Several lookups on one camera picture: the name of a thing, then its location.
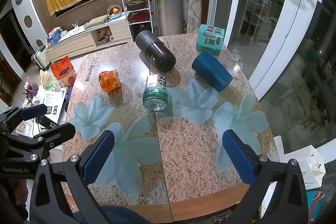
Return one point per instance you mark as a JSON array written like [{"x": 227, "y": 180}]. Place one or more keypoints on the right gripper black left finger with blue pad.
[{"x": 48, "y": 201}]

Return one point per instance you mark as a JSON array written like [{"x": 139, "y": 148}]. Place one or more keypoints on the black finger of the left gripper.
[{"x": 43, "y": 142}]

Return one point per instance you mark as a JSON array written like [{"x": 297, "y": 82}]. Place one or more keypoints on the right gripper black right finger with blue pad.
[{"x": 288, "y": 203}]

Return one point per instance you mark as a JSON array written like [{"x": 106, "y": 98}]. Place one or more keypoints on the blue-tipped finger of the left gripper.
[{"x": 11, "y": 118}]

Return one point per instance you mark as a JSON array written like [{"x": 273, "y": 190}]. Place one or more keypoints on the orange patterned plastic cup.
[{"x": 109, "y": 81}]

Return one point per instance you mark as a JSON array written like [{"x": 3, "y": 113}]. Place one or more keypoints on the clear cup green band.
[{"x": 155, "y": 95}]

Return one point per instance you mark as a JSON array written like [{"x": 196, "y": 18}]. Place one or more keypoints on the white paper bag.
[{"x": 310, "y": 162}]

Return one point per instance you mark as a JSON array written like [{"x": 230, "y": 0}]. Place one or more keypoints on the orange tissue pack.
[{"x": 61, "y": 68}]

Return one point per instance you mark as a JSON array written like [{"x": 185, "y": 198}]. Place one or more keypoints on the white tv cabinet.
[{"x": 86, "y": 40}]

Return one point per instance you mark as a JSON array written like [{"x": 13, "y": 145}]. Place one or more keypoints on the green folded cushion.
[{"x": 96, "y": 21}]

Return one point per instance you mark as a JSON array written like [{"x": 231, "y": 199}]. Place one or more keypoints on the fruit bowl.
[{"x": 114, "y": 11}]

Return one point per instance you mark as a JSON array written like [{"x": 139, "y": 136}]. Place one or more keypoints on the dark blue tumbler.
[{"x": 212, "y": 71}]

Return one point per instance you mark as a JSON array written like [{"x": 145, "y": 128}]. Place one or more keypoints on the white metal shelf rack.
[{"x": 139, "y": 16}]

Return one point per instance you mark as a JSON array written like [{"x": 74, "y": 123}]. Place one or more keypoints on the teal cardboard box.
[{"x": 210, "y": 39}]

